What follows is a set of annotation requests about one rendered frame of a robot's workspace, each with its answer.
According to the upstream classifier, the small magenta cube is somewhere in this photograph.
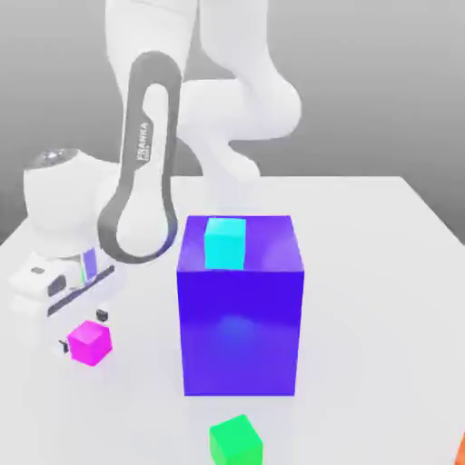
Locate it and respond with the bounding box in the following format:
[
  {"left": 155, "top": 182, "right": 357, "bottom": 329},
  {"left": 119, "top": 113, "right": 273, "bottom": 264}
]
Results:
[{"left": 66, "top": 319, "right": 114, "bottom": 368}]

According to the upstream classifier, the small green cube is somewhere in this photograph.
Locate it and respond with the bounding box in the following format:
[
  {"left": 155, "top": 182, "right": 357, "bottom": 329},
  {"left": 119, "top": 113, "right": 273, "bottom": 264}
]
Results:
[{"left": 208, "top": 413, "right": 263, "bottom": 465}]

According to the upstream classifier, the small cyan cube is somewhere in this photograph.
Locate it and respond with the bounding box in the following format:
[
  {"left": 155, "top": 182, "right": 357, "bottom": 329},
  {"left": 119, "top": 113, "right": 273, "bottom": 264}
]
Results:
[{"left": 203, "top": 216, "right": 247, "bottom": 272}]

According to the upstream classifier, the large blue box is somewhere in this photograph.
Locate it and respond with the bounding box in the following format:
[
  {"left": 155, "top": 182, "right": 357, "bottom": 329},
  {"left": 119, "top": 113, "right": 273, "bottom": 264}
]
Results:
[{"left": 175, "top": 214, "right": 305, "bottom": 398}]

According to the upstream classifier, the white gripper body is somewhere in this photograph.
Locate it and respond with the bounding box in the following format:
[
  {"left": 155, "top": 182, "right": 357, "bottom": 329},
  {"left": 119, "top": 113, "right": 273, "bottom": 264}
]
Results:
[{"left": 40, "top": 262, "right": 127, "bottom": 341}]

